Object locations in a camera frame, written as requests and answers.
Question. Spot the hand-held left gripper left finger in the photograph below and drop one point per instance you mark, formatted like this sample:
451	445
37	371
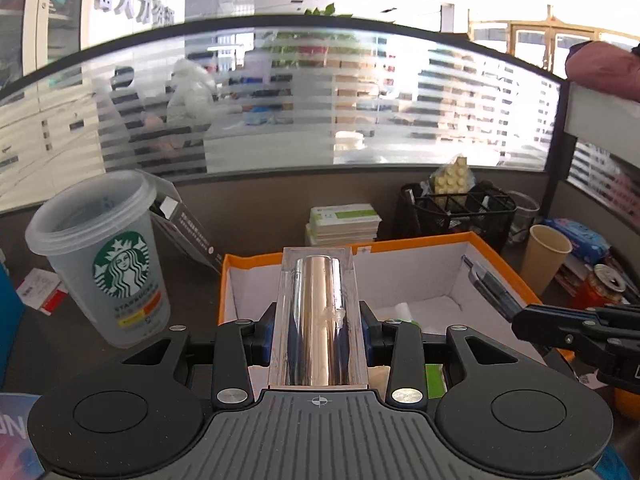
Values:
232	360

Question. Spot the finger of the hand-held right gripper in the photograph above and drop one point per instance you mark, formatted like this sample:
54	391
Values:
560	330
622	320

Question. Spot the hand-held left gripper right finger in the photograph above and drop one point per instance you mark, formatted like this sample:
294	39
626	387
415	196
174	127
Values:
407	360

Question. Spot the green bottle white cap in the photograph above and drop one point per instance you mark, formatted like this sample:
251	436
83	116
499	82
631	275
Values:
435	380

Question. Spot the orange cardboard box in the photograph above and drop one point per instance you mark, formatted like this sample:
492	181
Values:
240	290

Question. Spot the dark blue pen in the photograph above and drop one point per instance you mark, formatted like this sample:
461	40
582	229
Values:
492	287

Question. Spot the clear case with metal cylinder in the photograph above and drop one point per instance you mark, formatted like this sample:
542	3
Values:
315	320

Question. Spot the red drink can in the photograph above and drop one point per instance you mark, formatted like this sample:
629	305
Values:
602	287

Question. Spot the yellow orange object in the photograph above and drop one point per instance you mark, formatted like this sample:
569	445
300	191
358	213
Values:
626	402

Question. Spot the brown paper cup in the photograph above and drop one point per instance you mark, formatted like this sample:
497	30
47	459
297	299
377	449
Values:
542	260

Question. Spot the blue wipes packet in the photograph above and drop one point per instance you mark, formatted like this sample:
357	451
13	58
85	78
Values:
580	240

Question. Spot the clear glass cup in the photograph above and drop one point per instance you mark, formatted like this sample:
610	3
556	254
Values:
524	217

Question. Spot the black product box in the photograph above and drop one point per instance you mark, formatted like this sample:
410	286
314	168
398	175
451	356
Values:
192	235

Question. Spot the frosted plastic cup green logo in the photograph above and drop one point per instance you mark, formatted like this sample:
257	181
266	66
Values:
115	270

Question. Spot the black mesh desk organizer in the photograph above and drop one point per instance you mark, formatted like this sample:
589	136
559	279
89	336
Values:
460	220

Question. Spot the stack of green white boxes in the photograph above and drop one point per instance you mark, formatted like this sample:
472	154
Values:
342	225

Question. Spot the yellow blister pack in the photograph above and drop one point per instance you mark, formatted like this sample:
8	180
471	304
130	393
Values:
452	177

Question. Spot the red and white cards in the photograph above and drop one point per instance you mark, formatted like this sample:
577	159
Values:
42	292

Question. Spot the blue paper folder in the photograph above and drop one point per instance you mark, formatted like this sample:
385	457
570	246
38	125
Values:
9	320

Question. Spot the printed blue red desk mat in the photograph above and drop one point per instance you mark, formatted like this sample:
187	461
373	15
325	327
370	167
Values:
17	435

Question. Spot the maroon cloth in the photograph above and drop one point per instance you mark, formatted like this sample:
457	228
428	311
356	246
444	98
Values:
602	67

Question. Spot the frosted glass desk partition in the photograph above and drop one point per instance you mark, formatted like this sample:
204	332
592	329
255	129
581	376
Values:
320	90

